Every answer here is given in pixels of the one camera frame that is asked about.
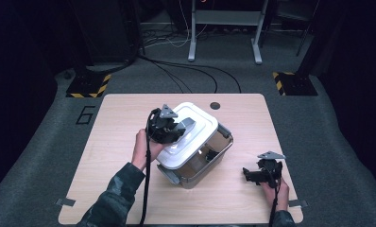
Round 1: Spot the white metal stand frame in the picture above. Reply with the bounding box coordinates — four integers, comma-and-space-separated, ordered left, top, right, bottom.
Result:
187, 0, 270, 66

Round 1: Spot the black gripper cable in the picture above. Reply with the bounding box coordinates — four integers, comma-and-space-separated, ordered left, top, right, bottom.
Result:
265, 164, 284, 227
139, 107, 161, 227

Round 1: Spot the striped black stand base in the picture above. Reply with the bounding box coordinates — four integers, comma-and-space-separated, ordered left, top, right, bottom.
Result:
272, 71, 319, 96
65, 72, 112, 99

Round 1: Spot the black cabinet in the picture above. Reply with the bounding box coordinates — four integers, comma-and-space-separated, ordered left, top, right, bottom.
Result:
66, 0, 144, 65

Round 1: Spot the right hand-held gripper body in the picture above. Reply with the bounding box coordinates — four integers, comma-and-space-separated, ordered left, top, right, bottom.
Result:
256, 150, 286, 189

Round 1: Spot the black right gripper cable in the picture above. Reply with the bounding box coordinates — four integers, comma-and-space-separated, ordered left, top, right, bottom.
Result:
265, 164, 284, 227

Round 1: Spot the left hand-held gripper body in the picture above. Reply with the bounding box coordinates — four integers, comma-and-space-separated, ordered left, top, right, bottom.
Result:
147, 103, 179, 145

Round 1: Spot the white floor cable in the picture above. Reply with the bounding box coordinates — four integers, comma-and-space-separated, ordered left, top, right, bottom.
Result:
143, 0, 210, 49

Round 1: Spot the short black floor cable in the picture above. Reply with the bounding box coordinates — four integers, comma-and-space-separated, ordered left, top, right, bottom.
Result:
151, 61, 194, 95

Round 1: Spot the long black floor cable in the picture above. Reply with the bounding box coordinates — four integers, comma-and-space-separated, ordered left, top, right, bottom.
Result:
138, 54, 243, 95

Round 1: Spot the black stand pole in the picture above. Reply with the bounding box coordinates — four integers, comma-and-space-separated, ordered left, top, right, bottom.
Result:
295, 0, 350, 79

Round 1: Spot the person's right hand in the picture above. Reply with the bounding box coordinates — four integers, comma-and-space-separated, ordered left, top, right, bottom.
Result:
260, 177, 291, 213

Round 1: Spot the person's left hand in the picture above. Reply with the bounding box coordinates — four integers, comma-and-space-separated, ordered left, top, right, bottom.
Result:
130, 128, 165, 172

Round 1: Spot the grey tape strip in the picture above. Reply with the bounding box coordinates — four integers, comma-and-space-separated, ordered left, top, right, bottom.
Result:
55, 198, 77, 208
288, 199, 309, 208

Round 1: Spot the clear brown storage box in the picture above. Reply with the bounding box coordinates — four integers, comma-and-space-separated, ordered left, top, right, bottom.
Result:
157, 122, 235, 190

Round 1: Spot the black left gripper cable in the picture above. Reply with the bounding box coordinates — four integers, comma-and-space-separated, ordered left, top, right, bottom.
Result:
139, 107, 161, 227

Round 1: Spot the white lid with grey handle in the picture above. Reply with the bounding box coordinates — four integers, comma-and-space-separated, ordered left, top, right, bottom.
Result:
156, 101, 220, 171

